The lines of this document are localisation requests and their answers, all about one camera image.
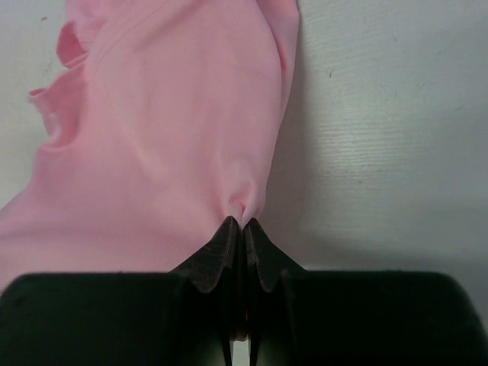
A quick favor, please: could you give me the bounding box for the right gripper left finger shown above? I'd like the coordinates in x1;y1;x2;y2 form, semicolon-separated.
1;217;239;365

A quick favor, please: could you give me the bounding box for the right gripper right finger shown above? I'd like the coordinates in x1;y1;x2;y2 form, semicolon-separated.
243;220;487;365

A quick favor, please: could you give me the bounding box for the pink t shirt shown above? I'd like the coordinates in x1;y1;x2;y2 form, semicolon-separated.
1;1;300;287

